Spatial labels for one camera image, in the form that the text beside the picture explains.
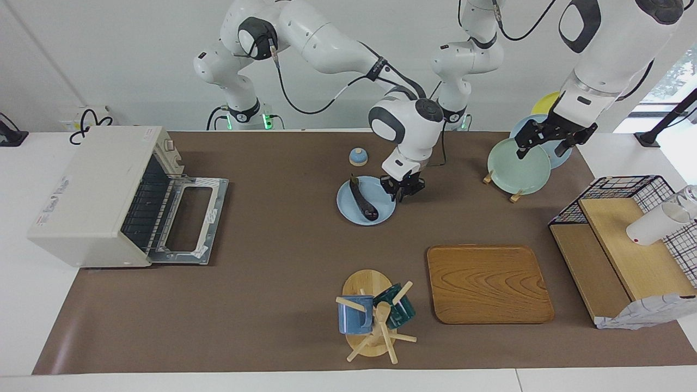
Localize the light blue serving plate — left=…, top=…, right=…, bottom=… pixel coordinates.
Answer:
left=336, top=175, right=397, bottom=226

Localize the dark purple eggplant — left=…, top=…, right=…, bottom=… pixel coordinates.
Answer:
left=348, top=174, right=380, bottom=221

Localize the glass oven door with handle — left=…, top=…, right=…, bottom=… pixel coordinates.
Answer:
left=146, top=174, right=230, bottom=266

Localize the cream toaster oven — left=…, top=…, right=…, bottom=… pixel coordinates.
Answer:
left=27, top=126, right=186, bottom=268

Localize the light blue racked plate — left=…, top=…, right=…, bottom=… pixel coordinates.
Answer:
left=509, top=113, right=572, bottom=169

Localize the pale green plate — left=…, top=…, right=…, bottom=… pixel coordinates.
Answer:
left=487, top=137, right=552, bottom=195

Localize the yellow plate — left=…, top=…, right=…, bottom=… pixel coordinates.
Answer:
left=531, top=91, right=561, bottom=116

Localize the wooden plate rack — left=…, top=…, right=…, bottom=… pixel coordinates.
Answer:
left=482, top=170, right=524, bottom=204

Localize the wooden mug tree stand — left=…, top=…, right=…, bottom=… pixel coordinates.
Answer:
left=335, top=269, right=418, bottom=364

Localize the dark green mug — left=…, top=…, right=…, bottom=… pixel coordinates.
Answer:
left=373, top=283, right=416, bottom=329

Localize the wooden serving tray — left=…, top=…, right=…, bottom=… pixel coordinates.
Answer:
left=426, top=244, right=555, bottom=325

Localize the white cup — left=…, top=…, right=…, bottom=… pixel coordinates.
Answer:
left=626, top=201, right=692, bottom=247

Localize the blue mug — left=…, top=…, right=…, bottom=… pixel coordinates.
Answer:
left=338, top=295, right=375, bottom=335

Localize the clear plastic cup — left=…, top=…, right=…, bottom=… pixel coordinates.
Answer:
left=677, top=184, right=697, bottom=219

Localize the brown table mat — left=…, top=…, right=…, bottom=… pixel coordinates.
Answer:
left=32, top=130, right=697, bottom=375

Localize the white grid pattern cloth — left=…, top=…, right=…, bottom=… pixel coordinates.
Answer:
left=595, top=218, right=697, bottom=330

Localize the black clamp base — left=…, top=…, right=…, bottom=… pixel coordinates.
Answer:
left=0, top=112, right=29, bottom=148

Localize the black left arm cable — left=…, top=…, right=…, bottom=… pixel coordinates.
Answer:
left=457, top=0, right=559, bottom=42

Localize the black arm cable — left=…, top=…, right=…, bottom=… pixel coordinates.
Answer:
left=270, top=41, right=431, bottom=116
left=457, top=0, right=559, bottom=42

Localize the black camera stand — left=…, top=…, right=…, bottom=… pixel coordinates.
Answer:
left=634, top=87, right=697, bottom=148

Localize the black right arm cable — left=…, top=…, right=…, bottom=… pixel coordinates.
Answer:
left=270, top=41, right=431, bottom=116

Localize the wire shelf with wooden boards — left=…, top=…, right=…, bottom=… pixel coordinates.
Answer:
left=548, top=174, right=697, bottom=330

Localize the black right base cable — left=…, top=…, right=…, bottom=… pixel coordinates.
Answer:
left=206, top=106, right=228, bottom=131

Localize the metal oven wire rack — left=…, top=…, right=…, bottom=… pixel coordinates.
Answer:
left=121, top=157, right=176, bottom=252

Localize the black socket cable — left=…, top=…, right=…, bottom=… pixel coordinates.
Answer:
left=69, top=108, right=114, bottom=145

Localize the white wall power socket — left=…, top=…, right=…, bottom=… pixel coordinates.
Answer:
left=59, top=106, right=114, bottom=134

